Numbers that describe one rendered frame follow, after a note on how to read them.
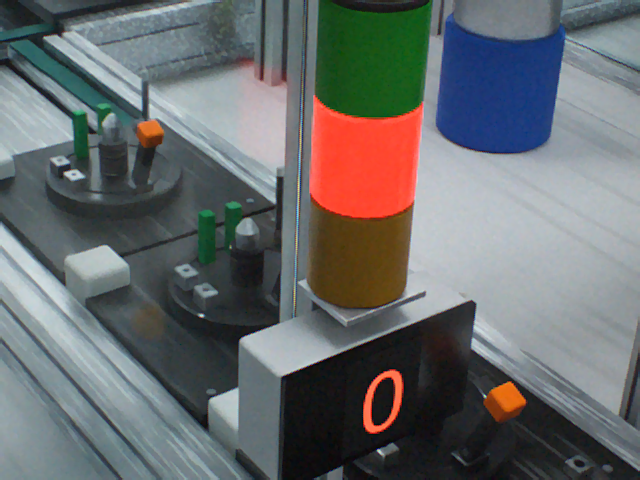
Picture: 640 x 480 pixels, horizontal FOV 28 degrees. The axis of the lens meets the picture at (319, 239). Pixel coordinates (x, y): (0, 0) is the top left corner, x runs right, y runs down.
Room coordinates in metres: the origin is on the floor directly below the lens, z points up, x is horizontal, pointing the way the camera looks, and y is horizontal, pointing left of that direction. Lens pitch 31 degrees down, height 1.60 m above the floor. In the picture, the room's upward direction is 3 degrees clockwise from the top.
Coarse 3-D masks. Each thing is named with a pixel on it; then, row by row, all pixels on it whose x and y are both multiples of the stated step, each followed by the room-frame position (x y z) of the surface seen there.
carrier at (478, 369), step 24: (480, 360) 0.87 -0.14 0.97; (480, 408) 0.78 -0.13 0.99; (528, 408) 0.80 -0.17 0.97; (552, 408) 0.81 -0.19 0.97; (432, 432) 0.74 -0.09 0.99; (456, 432) 0.75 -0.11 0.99; (504, 432) 0.75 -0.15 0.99; (528, 432) 0.77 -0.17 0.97; (552, 432) 0.78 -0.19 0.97; (576, 432) 0.78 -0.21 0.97; (384, 456) 0.70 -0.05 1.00; (408, 456) 0.71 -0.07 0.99; (432, 456) 0.72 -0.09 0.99; (456, 456) 0.71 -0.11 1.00; (480, 456) 0.71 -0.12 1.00; (504, 456) 0.72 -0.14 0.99; (528, 456) 0.75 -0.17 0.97; (552, 456) 0.75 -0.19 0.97; (600, 456) 0.75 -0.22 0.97
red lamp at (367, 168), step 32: (320, 128) 0.52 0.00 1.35; (352, 128) 0.50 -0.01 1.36; (384, 128) 0.50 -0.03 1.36; (416, 128) 0.52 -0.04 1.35; (320, 160) 0.51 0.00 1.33; (352, 160) 0.50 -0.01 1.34; (384, 160) 0.50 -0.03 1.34; (416, 160) 0.52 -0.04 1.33; (320, 192) 0.51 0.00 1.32; (352, 192) 0.50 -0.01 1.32; (384, 192) 0.50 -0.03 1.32
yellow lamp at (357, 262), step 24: (312, 216) 0.52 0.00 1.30; (336, 216) 0.51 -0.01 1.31; (384, 216) 0.51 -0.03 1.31; (408, 216) 0.52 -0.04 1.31; (312, 240) 0.52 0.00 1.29; (336, 240) 0.51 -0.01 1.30; (360, 240) 0.50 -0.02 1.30; (384, 240) 0.51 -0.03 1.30; (408, 240) 0.52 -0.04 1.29; (312, 264) 0.52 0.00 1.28; (336, 264) 0.51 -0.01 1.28; (360, 264) 0.50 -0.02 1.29; (384, 264) 0.51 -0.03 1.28; (408, 264) 0.52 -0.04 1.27; (312, 288) 0.52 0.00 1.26; (336, 288) 0.51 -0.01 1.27; (360, 288) 0.50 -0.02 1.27; (384, 288) 0.51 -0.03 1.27
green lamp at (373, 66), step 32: (320, 0) 0.52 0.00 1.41; (320, 32) 0.52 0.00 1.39; (352, 32) 0.50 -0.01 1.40; (384, 32) 0.50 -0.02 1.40; (416, 32) 0.51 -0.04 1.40; (320, 64) 0.52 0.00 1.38; (352, 64) 0.50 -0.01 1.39; (384, 64) 0.50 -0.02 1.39; (416, 64) 0.51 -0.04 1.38; (320, 96) 0.52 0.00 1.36; (352, 96) 0.50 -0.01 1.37; (384, 96) 0.50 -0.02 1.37; (416, 96) 0.51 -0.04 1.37
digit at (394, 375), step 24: (360, 360) 0.50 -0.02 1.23; (384, 360) 0.51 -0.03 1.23; (408, 360) 0.52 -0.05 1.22; (360, 384) 0.50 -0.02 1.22; (384, 384) 0.51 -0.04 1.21; (408, 384) 0.52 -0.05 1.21; (360, 408) 0.50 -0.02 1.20; (384, 408) 0.51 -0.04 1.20; (408, 408) 0.52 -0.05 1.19; (360, 432) 0.50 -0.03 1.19; (384, 432) 0.51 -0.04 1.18
